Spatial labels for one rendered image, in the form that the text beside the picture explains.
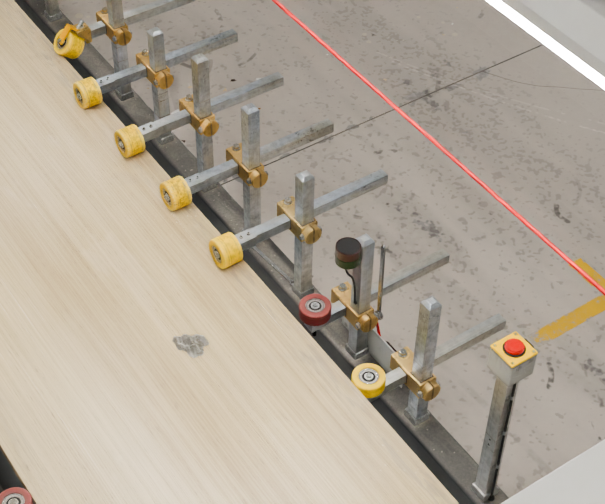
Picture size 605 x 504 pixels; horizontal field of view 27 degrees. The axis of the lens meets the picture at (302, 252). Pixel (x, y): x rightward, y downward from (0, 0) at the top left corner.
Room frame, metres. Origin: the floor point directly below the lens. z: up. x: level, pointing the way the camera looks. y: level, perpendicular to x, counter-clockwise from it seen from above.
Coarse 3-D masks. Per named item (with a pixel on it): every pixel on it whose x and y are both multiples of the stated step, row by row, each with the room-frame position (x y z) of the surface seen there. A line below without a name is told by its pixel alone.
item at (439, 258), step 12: (444, 252) 2.28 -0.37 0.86; (420, 264) 2.23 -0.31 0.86; (432, 264) 2.24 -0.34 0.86; (444, 264) 2.26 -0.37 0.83; (396, 276) 2.19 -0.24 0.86; (408, 276) 2.19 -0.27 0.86; (420, 276) 2.21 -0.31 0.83; (372, 288) 2.14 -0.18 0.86; (384, 288) 2.15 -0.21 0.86; (396, 288) 2.17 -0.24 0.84; (372, 300) 2.13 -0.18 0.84; (336, 312) 2.06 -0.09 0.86; (324, 324) 2.04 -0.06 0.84
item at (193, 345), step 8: (176, 336) 1.93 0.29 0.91; (184, 336) 1.93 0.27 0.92; (192, 336) 1.93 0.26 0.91; (200, 336) 1.93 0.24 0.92; (176, 344) 1.91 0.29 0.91; (184, 344) 1.92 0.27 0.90; (192, 344) 1.90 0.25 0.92; (200, 344) 1.91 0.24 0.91; (208, 344) 1.92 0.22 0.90; (192, 352) 1.89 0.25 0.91; (200, 352) 1.89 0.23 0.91
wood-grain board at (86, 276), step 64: (0, 0) 3.31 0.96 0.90; (0, 64) 2.98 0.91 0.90; (64, 64) 2.99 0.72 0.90; (0, 128) 2.69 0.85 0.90; (64, 128) 2.70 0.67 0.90; (0, 192) 2.43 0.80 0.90; (64, 192) 2.43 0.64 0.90; (128, 192) 2.44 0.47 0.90; (0, 256) 2.19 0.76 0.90; (64, 256) 2.20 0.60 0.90; (128, 256) 2.20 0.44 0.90; (192, 256) 2.21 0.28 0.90; (0, 320) 1.98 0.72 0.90; (64, 320) 1.98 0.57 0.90; (128, 320) 1.99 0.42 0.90; (192, 320) 1.99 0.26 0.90; (256, 320) 2.00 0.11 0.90; (0, 384) 1.79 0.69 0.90; (64, 384) 1.79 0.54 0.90; (128, 384) 1.79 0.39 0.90; (192, 384) 1.80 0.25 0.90; (256, 384) 1.80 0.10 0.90; (320, 384) 1.80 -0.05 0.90; (0, 448) 1.62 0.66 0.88; (64, 448) 1.61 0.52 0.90; (128, 448) 1.61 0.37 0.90; (192, 448) 1.62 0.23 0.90; (256, 448) 1.62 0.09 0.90; (320, 448) 1.62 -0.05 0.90; (384, 448) 1.63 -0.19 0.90
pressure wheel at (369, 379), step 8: (360, 368) 1.85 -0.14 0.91; (368, 368) 1.85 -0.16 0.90; (376, 368) 1.85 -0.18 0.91; (352, 376) 1.82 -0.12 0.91; (360, 376) 1.83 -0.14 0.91; (368, 376) 1.82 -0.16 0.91; (376, 376) 1.83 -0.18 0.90; (384, 376) 1.83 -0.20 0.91; (360, 384) 1.80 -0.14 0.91; (368, 384) 1.80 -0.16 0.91; (376, 384) 1.80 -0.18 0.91; (384, 384) 1.81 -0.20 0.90; (368, 392) 1.79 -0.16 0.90; (376, 392) 1.79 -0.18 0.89
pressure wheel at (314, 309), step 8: (312, 296) 2.07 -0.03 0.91; (320, 296) 2.07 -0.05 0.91; (304, 304) 2.04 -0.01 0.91; (312, 304) 2.04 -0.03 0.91; (320, 304) 2.05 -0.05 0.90; (328, 304) 2.05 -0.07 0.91; (304, 312) 2.02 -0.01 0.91; (312, 312) 2.02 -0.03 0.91; (320, 312) 2.02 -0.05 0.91; (328, 312) 2.02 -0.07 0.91; (304, 320) 2.01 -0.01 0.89; (312, 320) 2.00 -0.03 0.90; (320, 320) 2.01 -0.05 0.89; (328, 320) 2.02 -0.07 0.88
